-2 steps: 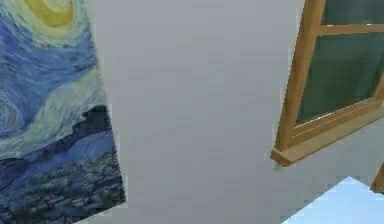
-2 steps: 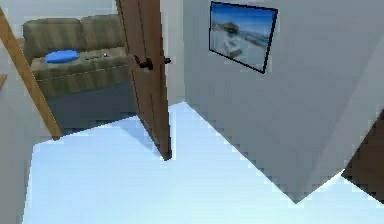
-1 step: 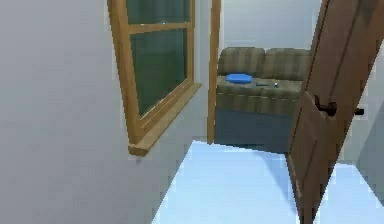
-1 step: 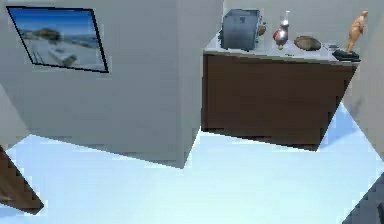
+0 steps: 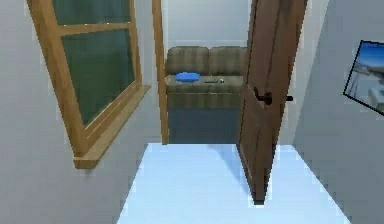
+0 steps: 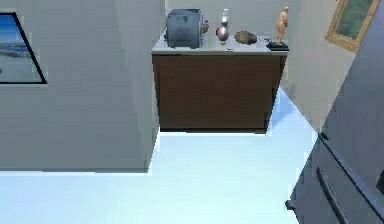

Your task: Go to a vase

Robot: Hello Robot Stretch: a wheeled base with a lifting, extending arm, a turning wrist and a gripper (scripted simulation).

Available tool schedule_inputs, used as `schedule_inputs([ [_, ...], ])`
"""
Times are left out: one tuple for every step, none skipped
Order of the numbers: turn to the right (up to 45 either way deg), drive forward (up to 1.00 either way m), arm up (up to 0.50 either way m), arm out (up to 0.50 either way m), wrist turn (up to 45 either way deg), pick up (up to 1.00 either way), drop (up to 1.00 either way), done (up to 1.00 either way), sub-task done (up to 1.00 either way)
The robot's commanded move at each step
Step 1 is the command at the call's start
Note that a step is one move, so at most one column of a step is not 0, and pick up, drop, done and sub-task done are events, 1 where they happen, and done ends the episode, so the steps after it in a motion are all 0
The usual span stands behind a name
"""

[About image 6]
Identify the silver round vase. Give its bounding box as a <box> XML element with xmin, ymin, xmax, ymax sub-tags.
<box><xmin>217</xmin><ymin>8</ymin><xmax>231</xmax><ymax>46</ymax></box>

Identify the brown cabinet with grey top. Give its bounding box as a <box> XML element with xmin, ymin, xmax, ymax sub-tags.
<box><xmin>151</xmin><ymin>30</ymin><xmax>290</xmax><ymax>134</ymax></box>

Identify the grey metal toaster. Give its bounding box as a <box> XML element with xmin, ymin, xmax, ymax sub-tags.
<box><xmin>165</xmin><ymin>8</ymin><xmax>204</xmax><ymax>50</ymax></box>

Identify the tan figure statue black base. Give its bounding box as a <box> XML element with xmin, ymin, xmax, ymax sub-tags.
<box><xmin>266</xmin><ymin>5</ymin><xmax>290</xmax><ymax>52</ymax></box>

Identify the dark grey fridge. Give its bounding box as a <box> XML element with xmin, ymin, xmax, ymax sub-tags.
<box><xmin>285</xmin><ymin>0</ymin><xmax>384</xmax><ymax>224</ymax></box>

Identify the gold framed green picture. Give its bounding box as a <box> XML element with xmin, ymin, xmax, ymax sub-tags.
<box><xmin>325</xmin><ymin>0</ymin><xmax>382</xmax><ymax>54</ymax></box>

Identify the black framed seaside picture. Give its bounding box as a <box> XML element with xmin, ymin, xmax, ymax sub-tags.
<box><xmin>0</xmin><ymin>12</ymin><xmax>48</xmax><ymax>85</ymax></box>

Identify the black fridge handle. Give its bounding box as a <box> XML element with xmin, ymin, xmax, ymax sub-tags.
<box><xmin>315</xmin><ymin>165</ymin><xmax>350</xmax><ymax>224</ymax></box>

